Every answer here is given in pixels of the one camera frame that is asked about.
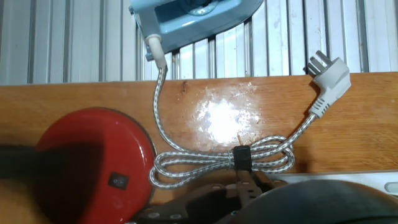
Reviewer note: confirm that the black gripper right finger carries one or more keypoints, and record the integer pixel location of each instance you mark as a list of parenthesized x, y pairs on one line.
[(264, 183)]

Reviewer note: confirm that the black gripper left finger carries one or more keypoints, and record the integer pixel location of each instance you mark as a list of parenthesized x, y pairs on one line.
[(202, 202)]

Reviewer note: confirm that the white power strip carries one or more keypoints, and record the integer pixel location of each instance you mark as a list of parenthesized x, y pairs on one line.
[(357, 179)]

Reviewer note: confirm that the red gooseneck desk lamp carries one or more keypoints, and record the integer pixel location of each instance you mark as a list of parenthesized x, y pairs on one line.
[(93, 130)]

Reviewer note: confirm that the glossy wooden board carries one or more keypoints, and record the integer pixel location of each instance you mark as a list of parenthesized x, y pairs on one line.
[(77, 96)]

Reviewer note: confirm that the light blue white box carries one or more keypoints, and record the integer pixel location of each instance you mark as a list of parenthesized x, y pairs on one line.
[(161, 28)]

